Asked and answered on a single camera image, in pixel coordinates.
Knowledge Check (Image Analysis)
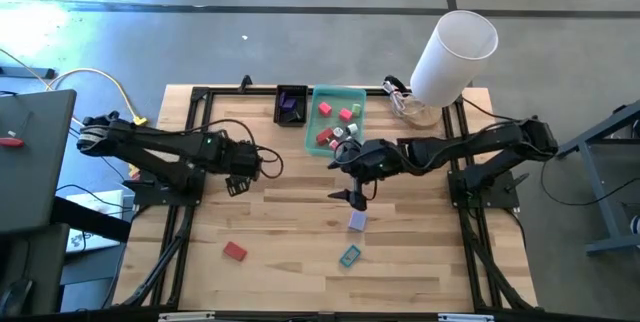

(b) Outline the black support beam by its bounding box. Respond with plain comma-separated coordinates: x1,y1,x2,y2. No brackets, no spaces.
51,195,132,244

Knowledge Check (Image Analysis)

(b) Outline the black mesh bin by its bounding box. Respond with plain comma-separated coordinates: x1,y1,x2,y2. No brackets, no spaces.
273,83,310,129

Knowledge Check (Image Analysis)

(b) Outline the black floor cable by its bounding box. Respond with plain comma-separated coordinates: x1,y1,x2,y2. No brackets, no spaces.
539,159,640,209

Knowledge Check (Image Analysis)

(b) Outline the black aluminium table frame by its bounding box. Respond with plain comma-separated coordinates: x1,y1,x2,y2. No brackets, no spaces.
118,84,539,314

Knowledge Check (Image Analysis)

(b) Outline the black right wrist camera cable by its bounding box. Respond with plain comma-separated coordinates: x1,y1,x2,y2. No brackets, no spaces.
327,137,379,203

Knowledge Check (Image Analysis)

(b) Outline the grey blue metal stand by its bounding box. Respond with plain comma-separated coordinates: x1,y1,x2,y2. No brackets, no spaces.
551,98,640,256

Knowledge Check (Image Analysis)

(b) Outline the white table lamp wooden base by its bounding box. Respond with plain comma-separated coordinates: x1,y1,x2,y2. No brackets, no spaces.
399,9,500,131

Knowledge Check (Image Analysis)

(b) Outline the black clamp handle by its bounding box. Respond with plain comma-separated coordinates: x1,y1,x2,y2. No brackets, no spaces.
503,172,531,194

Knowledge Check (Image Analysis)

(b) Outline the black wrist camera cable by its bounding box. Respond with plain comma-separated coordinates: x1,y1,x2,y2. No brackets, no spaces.
327,137,379,203
192,118,285,181

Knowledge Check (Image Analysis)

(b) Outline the red handled tool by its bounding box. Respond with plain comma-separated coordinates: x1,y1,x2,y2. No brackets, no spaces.
0,110,33,150

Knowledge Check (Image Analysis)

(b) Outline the black chair part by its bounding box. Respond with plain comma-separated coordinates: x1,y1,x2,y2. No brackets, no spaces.
0,278,34,319

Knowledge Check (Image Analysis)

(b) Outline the teal digital clock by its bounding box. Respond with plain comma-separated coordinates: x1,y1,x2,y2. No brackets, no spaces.
339,244,363,269

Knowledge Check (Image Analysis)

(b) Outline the white metal bracket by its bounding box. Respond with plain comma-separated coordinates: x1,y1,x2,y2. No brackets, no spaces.
157,311,217,322
437,313,495,322

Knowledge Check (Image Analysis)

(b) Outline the white coiled lamp cord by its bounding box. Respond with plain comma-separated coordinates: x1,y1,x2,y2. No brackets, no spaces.
387,86,419,119

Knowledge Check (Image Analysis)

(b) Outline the cream cable yellow plug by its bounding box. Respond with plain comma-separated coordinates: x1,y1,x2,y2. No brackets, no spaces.
0,47,150,151

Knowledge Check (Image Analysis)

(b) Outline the white printed box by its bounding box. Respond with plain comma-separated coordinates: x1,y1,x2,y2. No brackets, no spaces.
64,189,126,255

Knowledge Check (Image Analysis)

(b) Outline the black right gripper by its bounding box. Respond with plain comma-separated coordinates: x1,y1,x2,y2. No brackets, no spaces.
328,139,400,213

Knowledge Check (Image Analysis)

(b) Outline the black floor bar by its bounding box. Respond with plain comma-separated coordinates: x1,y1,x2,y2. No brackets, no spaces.
0,65,57,81

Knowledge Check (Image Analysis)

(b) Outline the red rectangular block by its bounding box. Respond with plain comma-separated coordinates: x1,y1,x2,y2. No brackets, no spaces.
222,241,249,263

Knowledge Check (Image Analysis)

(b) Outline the dark grey side table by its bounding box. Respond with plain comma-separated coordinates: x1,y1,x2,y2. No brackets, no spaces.
0,88,78,236

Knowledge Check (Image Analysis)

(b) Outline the black left wrist camera cable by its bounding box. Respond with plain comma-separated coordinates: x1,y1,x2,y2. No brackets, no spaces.
192,118,285,181

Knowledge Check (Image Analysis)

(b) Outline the black cable strap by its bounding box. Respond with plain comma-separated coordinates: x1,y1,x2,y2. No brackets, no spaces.
382,75,412,96

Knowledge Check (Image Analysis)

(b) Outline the lavender wall charger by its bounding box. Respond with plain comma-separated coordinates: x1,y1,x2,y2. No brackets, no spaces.
347,210,370,233

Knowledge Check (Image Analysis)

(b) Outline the teal translucent plastic tray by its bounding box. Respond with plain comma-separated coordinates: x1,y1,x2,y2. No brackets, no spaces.
304,84,368,158

